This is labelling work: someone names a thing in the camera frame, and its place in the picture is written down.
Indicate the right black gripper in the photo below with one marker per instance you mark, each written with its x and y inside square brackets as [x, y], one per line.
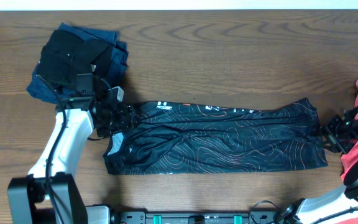
[330, 130]

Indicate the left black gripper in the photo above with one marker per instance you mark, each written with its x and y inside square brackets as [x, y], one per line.
[126, 114]

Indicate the black shirt with orange lines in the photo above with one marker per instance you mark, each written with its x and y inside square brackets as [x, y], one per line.
[176, 138]

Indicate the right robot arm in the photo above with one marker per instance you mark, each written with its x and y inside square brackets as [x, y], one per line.
[341, 204]

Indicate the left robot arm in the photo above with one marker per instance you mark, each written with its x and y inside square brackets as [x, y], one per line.
[48, 193]

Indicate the folded navy blue garment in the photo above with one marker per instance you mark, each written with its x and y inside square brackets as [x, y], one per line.
[118, 66]

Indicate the folded black garment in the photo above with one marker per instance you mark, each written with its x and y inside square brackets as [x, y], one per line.
[66, 55]

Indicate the black mounting rail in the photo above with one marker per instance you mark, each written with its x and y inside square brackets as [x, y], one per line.
[140, 217]

